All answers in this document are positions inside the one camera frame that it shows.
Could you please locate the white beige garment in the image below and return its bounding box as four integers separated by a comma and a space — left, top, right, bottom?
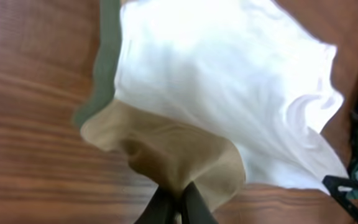
74, 0, 347, 210

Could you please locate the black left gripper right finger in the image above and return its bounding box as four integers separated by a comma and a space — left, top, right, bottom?
181, 182, 218, 224

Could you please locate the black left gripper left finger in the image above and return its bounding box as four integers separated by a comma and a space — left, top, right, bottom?
134, 187, 177, 224

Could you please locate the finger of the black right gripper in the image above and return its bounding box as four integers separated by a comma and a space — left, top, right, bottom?
321, 175, 358, 224

